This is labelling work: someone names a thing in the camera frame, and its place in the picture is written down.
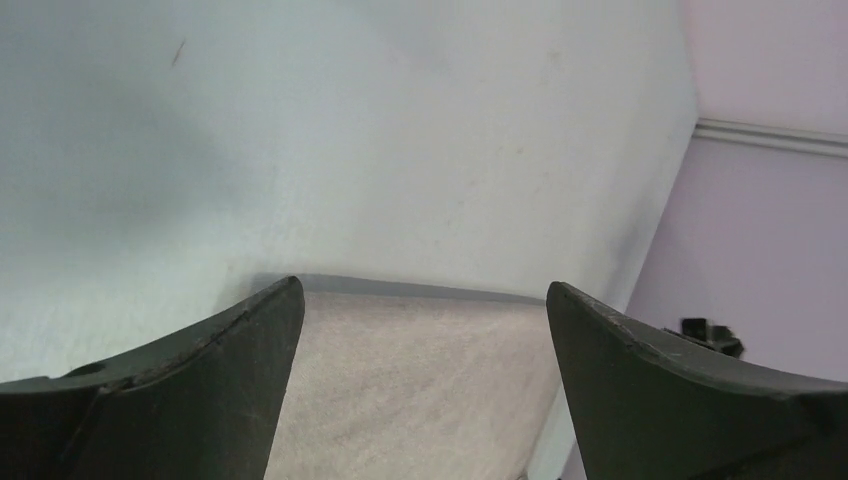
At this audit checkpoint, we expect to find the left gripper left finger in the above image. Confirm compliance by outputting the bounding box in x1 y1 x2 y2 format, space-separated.
1 277 305 479

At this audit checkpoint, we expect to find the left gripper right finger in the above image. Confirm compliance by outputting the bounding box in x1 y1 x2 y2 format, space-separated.
546 282 847 479

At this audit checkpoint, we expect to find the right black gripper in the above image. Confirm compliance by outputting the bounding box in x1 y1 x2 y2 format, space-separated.
664 318 745 359

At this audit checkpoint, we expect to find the grey cloth napkin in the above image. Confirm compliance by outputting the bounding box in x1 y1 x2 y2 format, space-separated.
266 293 560 480

